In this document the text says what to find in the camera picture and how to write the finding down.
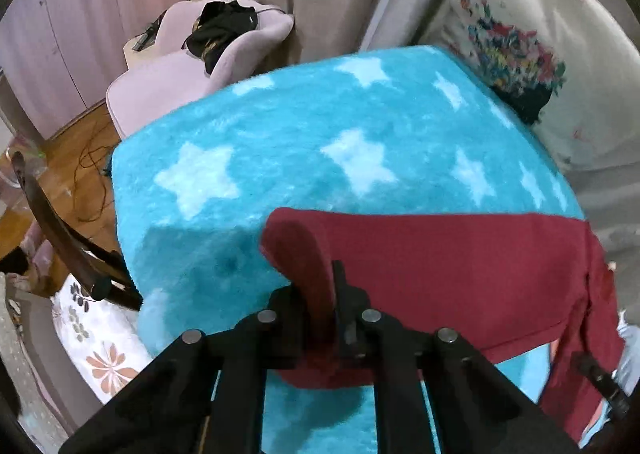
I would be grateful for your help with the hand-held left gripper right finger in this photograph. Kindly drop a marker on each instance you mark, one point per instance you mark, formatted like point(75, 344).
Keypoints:
point(351, 319)

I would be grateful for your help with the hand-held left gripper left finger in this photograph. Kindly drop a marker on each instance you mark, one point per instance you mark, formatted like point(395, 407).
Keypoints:
point(280, 321)

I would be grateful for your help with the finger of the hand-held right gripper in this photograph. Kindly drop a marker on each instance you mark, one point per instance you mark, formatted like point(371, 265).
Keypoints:
point(602, 384)

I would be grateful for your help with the dark red garment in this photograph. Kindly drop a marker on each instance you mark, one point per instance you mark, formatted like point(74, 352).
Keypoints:
point(450, 274)

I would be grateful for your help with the blue star cartoon blanket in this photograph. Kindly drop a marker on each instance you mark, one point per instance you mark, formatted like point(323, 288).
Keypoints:
point(300, 133)

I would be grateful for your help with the dark wooden chair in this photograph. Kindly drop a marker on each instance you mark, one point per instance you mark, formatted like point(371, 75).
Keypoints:
point(60, 234)

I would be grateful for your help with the pink upholstered chair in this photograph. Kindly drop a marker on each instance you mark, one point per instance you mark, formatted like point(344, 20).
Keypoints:
point(165, 83)

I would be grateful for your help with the black clothing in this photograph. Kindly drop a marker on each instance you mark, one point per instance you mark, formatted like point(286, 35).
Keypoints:
point(220, 31)

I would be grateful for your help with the cream side table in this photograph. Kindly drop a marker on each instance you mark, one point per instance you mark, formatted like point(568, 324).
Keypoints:
point(135, 57)

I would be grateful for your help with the small dark object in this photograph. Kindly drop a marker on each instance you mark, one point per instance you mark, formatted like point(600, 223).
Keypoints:
point(146, 37)

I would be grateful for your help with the floral print pillow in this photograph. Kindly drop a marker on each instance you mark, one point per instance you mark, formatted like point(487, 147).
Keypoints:
point(540, 8)

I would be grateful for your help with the pale wardrobe cabinet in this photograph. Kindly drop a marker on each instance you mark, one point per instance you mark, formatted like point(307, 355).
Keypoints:
point(75, 8)

